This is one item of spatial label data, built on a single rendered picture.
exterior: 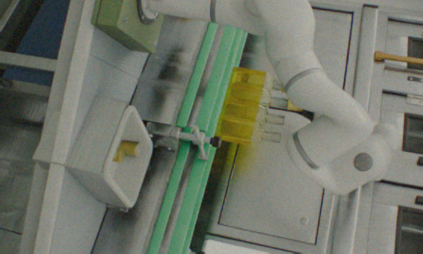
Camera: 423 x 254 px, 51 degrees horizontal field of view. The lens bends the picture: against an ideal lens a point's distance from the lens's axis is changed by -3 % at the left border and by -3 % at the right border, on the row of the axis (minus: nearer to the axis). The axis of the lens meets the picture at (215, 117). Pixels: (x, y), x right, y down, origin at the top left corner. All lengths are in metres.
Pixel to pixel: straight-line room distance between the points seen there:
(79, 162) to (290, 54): 0.47
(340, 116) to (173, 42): 0.61
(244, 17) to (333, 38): 0.76
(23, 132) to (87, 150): 0.73
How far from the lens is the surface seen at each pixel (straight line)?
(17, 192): 1.58
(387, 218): 1.42
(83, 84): 0.97
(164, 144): 1.18
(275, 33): 0.84
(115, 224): 1.18
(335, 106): 0.83
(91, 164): 0.94
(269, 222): 1.32
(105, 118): 0.98
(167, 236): 1.17
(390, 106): 1.58
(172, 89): 1.20
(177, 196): 1.19
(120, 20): 0.95
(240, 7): 0.98
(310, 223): 1.33
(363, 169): 0.95
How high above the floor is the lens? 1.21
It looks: 11 degrees down
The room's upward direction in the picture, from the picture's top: 100 degrees clockwise
